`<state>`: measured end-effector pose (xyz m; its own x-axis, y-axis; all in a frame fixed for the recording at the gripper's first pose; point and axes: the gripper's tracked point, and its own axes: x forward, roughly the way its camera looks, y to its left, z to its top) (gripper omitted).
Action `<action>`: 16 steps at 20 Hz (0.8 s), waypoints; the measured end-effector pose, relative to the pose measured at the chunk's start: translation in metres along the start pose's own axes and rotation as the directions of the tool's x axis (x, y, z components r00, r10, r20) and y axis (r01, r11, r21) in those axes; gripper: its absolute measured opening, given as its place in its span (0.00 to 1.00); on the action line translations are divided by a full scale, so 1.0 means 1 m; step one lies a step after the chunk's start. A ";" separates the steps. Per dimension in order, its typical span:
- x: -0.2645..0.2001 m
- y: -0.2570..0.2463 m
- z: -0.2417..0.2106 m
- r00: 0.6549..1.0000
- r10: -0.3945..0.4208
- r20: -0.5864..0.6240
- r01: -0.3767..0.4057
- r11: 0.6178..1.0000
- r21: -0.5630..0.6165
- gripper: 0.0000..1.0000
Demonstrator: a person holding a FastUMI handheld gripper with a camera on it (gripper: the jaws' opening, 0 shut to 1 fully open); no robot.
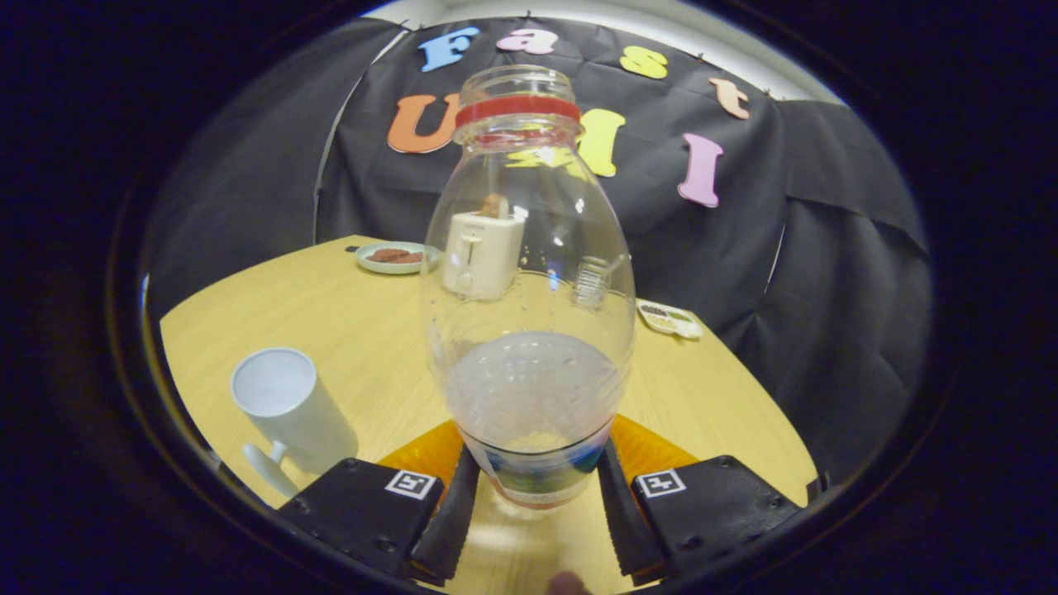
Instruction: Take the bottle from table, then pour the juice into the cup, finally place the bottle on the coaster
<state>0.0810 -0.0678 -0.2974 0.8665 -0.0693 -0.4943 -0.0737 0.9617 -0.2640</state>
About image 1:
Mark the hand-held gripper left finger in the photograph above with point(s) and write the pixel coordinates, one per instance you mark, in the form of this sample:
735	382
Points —
450	529

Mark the clear plastic juice bottle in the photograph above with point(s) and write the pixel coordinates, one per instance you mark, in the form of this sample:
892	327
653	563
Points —
529	388

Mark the pale green plate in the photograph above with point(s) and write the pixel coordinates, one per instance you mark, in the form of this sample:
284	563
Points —
388	266

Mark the brown food on plate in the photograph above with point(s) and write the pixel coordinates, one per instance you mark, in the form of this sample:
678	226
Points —
395	256

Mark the toasted bread slice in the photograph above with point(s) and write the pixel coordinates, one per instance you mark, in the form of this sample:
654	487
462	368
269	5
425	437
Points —
496	205

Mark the white divided snack tray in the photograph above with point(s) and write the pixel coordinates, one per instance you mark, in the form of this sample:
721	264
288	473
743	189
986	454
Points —
671	321

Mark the cream toaster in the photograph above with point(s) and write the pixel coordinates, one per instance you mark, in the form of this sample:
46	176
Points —
483	256

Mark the wooden table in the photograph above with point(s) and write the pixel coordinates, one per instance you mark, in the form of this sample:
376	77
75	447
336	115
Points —
372	347

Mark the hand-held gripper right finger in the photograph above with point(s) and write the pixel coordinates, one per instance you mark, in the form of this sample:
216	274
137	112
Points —
620	529

